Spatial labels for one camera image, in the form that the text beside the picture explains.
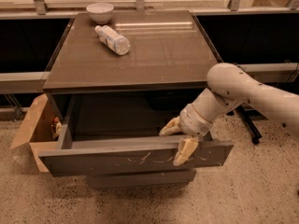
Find grey drawer cabinet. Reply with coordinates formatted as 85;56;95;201
42;9;229;189

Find black stand legs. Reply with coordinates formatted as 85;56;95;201
227;105;262;146

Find metal window railing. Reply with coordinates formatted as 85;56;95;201
0;0;299;17

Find grey top drawer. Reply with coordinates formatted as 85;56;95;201
39;93;233;176

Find white ceramic bowl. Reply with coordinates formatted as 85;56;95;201
86;2;114;24

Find grey drawer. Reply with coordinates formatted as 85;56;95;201
86;169;196;189
39;93;233;176

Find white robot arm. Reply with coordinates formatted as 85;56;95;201
160;63;299;166

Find grey bottom drawer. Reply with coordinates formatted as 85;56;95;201
86;169;196;189

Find brown cardboard box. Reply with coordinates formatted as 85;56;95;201
10;94;63;173

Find clear plastic water bottle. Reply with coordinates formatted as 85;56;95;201
94;25;131;55

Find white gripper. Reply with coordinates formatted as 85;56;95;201
159;104;215;166

